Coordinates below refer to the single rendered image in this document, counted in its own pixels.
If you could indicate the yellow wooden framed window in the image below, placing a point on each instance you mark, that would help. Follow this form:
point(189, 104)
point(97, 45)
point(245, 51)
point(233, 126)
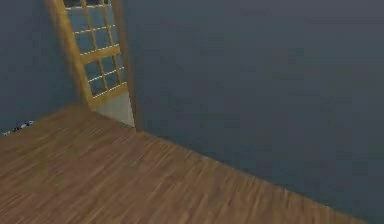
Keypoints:
point(99, 55)

